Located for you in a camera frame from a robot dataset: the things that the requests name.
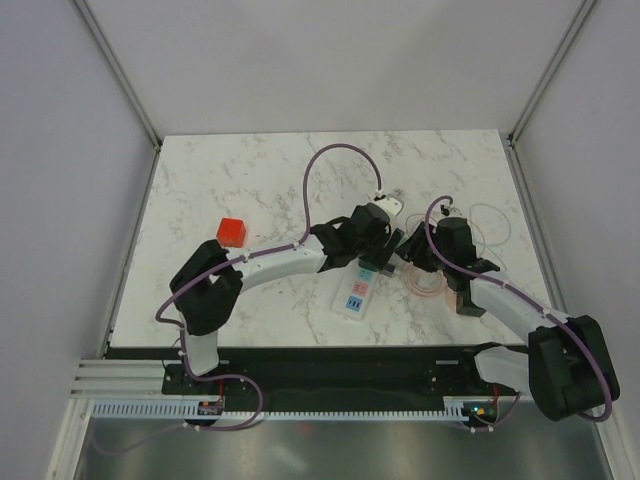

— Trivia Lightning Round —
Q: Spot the red cube plug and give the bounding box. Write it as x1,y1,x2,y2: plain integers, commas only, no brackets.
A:
216,217,247,248

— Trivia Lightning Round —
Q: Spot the small grey charger plug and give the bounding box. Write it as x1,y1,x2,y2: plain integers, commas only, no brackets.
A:
381,264,396,278

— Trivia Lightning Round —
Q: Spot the white power strip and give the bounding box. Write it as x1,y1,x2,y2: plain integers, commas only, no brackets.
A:
331,260,379,321

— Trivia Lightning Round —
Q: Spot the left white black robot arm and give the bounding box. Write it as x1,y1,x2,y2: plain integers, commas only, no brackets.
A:
169,197,403,393

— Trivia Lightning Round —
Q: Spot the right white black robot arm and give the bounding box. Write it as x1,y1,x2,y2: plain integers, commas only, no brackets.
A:
395,217,620,422

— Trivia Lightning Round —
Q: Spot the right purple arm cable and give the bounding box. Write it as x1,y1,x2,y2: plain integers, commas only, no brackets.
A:
424,195,614,422

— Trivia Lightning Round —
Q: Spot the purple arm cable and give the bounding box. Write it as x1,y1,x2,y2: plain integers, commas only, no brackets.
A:
157,143,385,386
424,195,614,422

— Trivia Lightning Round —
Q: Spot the green thin cable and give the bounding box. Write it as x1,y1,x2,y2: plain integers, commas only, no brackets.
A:
469,202,514,274

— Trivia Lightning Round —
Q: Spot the pink coiled cable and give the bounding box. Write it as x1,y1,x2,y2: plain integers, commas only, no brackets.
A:
399,214,459,311

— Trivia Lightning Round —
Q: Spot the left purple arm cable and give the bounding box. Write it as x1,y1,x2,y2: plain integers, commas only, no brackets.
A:
157,143,385,386

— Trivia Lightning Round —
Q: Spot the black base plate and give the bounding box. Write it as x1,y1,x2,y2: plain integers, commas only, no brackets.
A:
106,346,515,416

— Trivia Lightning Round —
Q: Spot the right aluminium frame post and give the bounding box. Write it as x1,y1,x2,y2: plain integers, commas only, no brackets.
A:
505,0,601,146

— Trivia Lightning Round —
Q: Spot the aluminium frame post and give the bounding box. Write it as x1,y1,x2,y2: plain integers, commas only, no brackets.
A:
505,0,601,146
69,0,164,149

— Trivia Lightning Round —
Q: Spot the white slotted cable duct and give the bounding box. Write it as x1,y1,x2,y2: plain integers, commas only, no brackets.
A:
90,398,496,423

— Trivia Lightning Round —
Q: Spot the aluminium front rail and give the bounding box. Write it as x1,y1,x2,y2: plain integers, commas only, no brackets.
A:
69,358,616,401

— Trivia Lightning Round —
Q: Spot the left aluminium frame post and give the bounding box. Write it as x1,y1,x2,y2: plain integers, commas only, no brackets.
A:
69,0,164,149

